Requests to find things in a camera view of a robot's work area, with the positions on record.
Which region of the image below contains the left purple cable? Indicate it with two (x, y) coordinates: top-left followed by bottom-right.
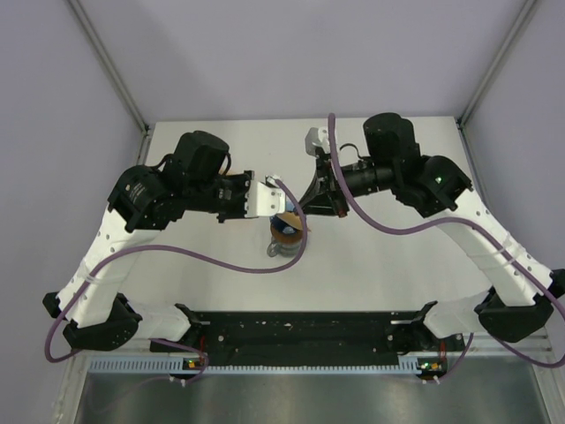
(43, 178), (308, 376)

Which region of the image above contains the grey slotted cable duct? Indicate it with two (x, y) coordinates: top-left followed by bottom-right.
(89, 352), (448, 376)

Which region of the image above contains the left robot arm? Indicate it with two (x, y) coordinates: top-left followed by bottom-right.
(43, 131), (254, 352)

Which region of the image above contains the aluminium corner post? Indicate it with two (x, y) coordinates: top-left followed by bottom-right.
(65, 0), (151, 133)
(456, 0), (542, 127)

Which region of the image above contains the left aluminium corner post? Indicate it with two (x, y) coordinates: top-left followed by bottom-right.
(65, 0), (151, 133)

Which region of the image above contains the glass coffee carafe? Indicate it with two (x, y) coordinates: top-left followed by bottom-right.
(267, 239), (305, 258)

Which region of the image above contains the black mounting base plate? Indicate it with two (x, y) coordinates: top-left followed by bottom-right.
(149, 310), (467, 367)

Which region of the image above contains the blue glass dripper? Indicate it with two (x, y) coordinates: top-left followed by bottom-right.
(270, 216), (299, 235)

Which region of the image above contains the purple cable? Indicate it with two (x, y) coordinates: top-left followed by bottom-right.
(43, 178), (308, 376)
(326, 113), (565, 382)

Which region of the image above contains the right aluminium corner post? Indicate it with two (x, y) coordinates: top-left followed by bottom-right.
(456, 0), (542, 127)

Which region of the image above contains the aluminium frame rail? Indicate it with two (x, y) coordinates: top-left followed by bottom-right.
(70, 320), (553, 354)

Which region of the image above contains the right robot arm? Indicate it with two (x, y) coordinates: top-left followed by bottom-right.
(300, 112), (564, 350)

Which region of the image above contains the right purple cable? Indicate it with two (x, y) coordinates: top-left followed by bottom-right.
(326, 113), (565, 382)

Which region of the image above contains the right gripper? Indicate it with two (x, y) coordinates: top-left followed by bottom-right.
(293, 159), (396, 220)

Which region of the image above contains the brown wooden dripper base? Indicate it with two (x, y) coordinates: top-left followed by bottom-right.
(270, 226), (305, 243)

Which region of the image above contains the orange coffee filter box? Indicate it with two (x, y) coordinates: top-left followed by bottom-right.
(218, 166), (245, 178)

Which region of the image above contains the brown paper coffee filter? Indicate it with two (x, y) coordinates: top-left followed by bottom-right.
(275, 212), (309, 231)

